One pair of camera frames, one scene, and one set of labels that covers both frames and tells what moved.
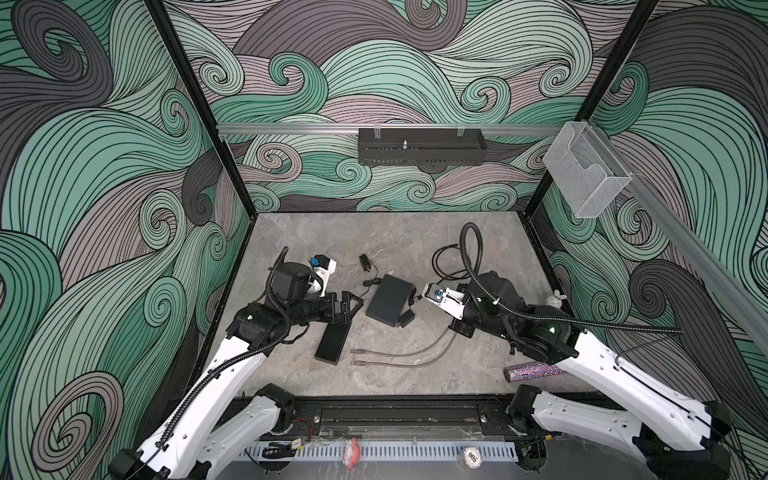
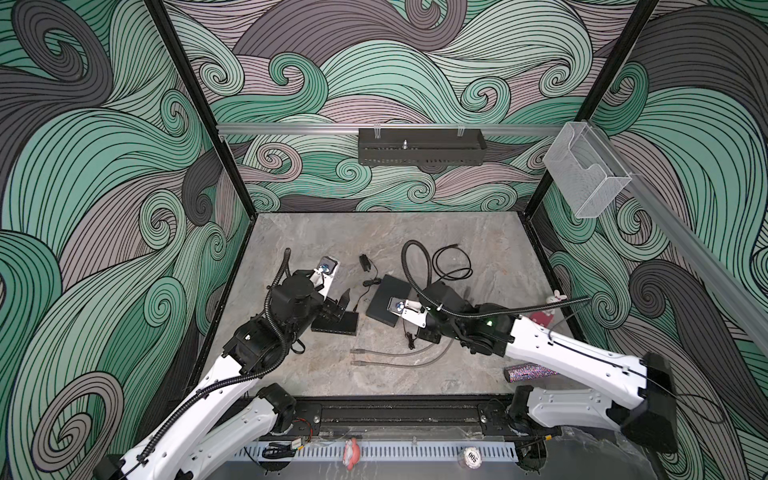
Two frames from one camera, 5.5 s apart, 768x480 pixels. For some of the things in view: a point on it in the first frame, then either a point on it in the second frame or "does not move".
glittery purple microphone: [530, 370] does not move
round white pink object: [472, 457] does not move
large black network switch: [389, 300] does not move
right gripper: [463, 327] to [424, 334]
